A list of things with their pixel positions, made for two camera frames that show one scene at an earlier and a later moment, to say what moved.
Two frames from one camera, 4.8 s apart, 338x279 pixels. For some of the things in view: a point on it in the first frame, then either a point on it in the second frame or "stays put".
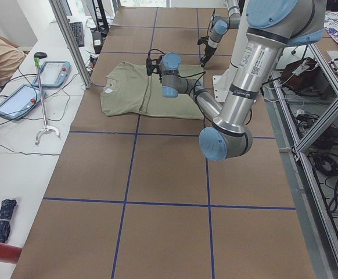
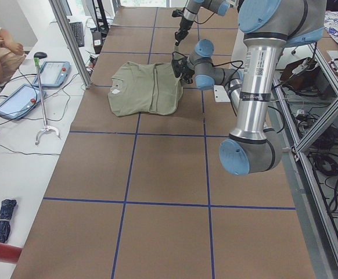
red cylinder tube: x=0 y=252 stays put
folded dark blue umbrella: x=2 y=230 stays put
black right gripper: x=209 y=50 to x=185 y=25
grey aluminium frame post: x=59 y=13 stays put
